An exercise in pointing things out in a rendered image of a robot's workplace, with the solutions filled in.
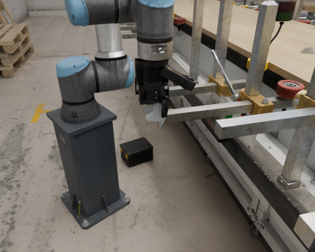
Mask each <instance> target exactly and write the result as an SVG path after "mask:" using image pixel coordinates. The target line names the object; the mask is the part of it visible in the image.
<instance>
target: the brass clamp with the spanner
mask: <svg viewBox="0 0 315 252"><path fill-rule="evenodd" d="M238 94H240V96H241V99H240V101H247V100H249V101H250V102H251V103H253V107H252V112H249V114H251V115H259V114H267V113H272V112H273V110H274V106H275V104H273V103H272V102H271V101H269V100H268V104H262V101H263V99H266V98H265V97H264V96H262V95H261V94H259V95H251V96H249V95H248V94H247V93H245V88H243V89H241V90H240V91H239V92H238Z"/></svg>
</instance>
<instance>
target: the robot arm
mask: <svg viewBox="0 0 315 252"><path fill-rule="evenodd" d="M64 3H65V8H66V12H67V14H68V18H69V20H70V22H71V24H73V25H74V26H83V27H86V26H90V25H95V32H96V40H97V48H98V51H97V52H96V54H95V55H94V58H95V60H91V61H90V59H89V58H88V57H87V56H83V55H77V56H72V57H67V58H64V59H62V60H60V61H59V62H58V63H57V64H56V76H57V79H58V84H59V89H60V94H61V99H62V106H61V111H60V115H61V119H62V120H63V121H64V122H67V123H70V124H83V123H87V122H90V121H93V120H95V119H96V118H98V117H99V116H100V114H101V109H100V106H99V105H98V103H97V101H96V99H95V95H94V93H101V92H108V91H115V90H123V89H125V88H129V87H131V86H132V84H133V82H134V80H135V94H136V95H139V102H140V105H145V104H146V105H149V106H147V107H146V108H144V109H143V114H144V115H146V116H145V119H146V120H147V121H154V122H158V126H159V128H161V127H162V125H163V124H164V122H165V120H166V117H167V114H168V109H169V85H168V82H169V80H170V81H172V82H174V83H176V84H178V85H180V86H181V87H182V88H184V89H186V90H190V91H192V90H193V89H194V87H195V86H196V83H195V82H194V79H193V78H191V77H190V76H188V75H184V74H182V73H180V72H178V71H176V70H174V69H172V68H171V67H169V66H167V64H168V63H169V59H170V58H171V57H172V56H173V25H174V3H175V0H64ZM121 23H136V33H137V56H138V57H139V58H135V78H134V64H133V62H132V59H131V57H129V56H127V53H126V52H125V51H124V50H123V48H122V37H121V26H120V24H121ZM137 85H138V90H137Z"/></svg>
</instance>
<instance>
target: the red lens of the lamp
mask: <svg viewBox="0 0 315 252"><path fill-rule="evenodd" d="M274 2H276V3H277V4H278V9H277V10H278V11H286V12H288V11H294V10H295V7H296V3H297V2H296V1H295V2H278V1H275V0H274Z"/></svg>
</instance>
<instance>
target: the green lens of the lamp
mask: <svg viewBox="0 0 315 252"><path fill-rule="evenodd" d="M293 15H294V11H293V12H277V14H276V19H275V20H276V21H291V20H292V19H293Z"/></svg>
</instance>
